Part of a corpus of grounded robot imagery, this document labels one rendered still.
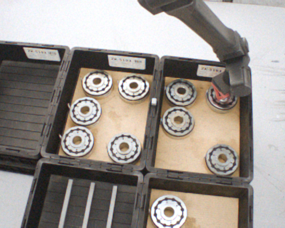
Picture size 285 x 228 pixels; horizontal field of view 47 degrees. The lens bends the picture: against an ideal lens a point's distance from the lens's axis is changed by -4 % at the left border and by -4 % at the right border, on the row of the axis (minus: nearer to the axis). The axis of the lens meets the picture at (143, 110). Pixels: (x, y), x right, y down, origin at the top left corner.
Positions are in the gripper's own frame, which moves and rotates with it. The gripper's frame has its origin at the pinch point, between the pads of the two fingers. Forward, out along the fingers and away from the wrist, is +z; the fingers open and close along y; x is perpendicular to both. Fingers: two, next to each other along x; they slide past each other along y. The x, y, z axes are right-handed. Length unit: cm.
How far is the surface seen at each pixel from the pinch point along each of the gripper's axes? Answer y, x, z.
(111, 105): -32.2, 18.1, 5.7
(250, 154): -8.5, -21.7, -4.5
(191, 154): -19.9, -10.4, 4.7
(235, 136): -4.1, -13.1, 4.1
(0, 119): -67, 33, 7
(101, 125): -38.4, 13.0, 5.9
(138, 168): -38.0, -8.3, -4.6
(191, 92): -8.0, 6.8, 1.7
